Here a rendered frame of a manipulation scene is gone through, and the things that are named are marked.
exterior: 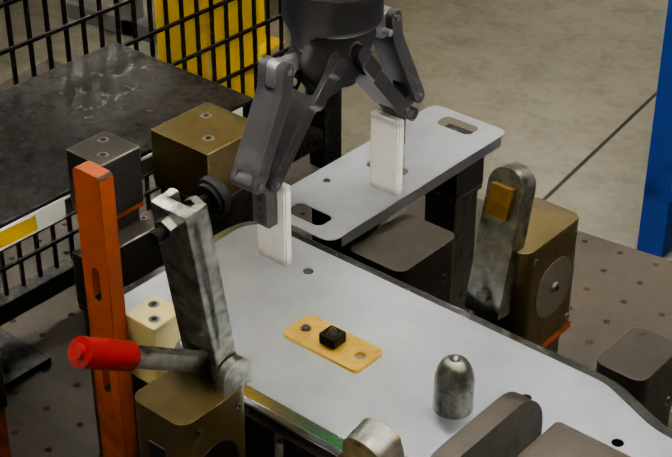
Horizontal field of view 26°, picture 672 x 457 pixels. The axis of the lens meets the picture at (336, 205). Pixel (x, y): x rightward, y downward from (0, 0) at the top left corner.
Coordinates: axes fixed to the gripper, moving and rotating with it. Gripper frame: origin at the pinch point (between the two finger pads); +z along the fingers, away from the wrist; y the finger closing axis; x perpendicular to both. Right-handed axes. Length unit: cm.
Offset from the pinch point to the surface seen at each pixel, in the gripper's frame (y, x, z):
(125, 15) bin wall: -175, -227, 107
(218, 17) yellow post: -45, -58, 15
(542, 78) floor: -230, -123, 113
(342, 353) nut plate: 0.7, 1.7, 12.9
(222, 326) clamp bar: 14.5, 1.8, 2.5
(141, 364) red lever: 21.6, 0.8, 2.3
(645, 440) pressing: -6.3, 26.3, 13.1
